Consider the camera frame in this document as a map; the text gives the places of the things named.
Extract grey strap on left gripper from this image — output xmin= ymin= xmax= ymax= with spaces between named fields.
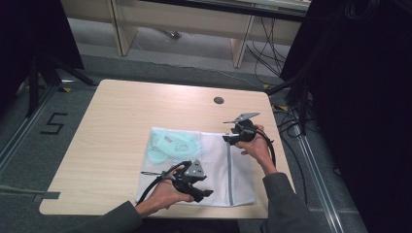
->
xmin=140 ymin=170 xmax=171 ymax=178

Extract person's left hand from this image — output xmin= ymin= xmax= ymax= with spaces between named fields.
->
xmin=141 ymin=165 xmax=195 ymax=216

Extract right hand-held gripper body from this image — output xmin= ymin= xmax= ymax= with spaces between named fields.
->
xmin=223 ymin=112 xmax=261 ymax=144

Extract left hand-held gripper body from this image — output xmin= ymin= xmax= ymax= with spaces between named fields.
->
xmin=171 ymin=159 xmax=208 ymax=195

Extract mint green garment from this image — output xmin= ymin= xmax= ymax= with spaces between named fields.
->
xmin=146 ymin=131 xmax=202 ymax=165

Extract person's right hand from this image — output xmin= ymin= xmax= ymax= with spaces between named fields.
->
xmin=234 ymin=124 xmax=277 ymax=176

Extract grey tape strip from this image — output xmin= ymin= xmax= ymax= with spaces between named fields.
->
xmin=31 ymin=190 xmax=62 ymax=204

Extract black floor cables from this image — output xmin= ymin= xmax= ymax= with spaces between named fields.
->
xmin=271 ymin=105 xmax=309 ymax=208

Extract black metal stand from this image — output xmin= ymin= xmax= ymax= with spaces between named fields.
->
xmin=24 ymin=52 xmax=99 ymax=118
xmin=264 ymin=75 xmax=313 ymax=136

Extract person's dark clothing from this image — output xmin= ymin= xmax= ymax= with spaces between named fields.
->
xmin=140 ymin=218 xmax=242 ymax=233

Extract metal floor rail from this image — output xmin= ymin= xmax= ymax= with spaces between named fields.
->
xmin=291 ymin=108 xmax=346 ymax=233
xmin=0 ymin=82 xmax=67 ymax=174

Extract white mesh laundry bag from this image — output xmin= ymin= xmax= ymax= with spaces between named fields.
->
xmin=135 ymin=126 xmax=258 ymax=209

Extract dark object on floor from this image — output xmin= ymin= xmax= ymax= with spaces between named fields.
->
xmin=154 ymin=28 xmax=183 ymax=41

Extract black curtain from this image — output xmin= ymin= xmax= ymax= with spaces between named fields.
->
xmin=279 ymin=0 xmax=412 ymax=233
xmin=0 ymin=0 xmax=86 ymax=113

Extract black cable bundle under desk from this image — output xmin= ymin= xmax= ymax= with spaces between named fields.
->
xmin=245 ymin=17 xmax=290 ymax=85

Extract light wooden desk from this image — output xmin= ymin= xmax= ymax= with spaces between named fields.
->
xmin=57 ymin=0 xmax=313 ymax=69

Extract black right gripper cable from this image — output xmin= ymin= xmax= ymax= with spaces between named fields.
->
xmin=255 ymin=126 xmax=279 ymax=169

